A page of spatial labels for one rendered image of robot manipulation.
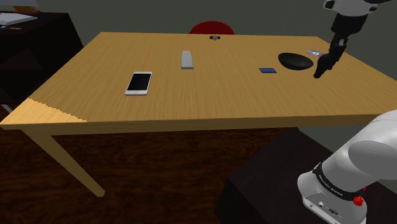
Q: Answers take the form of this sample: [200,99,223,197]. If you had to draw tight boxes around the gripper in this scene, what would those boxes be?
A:
[313,13,368,80]

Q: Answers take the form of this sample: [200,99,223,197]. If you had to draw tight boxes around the black bowl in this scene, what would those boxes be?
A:
[277,52,315,71]

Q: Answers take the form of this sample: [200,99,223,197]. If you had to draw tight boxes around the wooden table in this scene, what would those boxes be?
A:
[0,32,397,198]

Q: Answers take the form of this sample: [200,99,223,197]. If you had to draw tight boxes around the red chair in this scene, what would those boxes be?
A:
[188,20,235,36]

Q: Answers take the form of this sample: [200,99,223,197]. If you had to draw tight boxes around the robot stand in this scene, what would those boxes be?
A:
[214,126,397,224]

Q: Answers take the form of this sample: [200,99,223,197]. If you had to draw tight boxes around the grey remote control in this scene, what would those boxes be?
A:
[181,50,194,70]

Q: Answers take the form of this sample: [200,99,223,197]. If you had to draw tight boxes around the white smartphone with black screen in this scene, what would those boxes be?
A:
[124,71,153,96]

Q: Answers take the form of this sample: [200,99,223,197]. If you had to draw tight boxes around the dark wooden cabinet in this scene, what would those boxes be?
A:
[0,0,85,105]

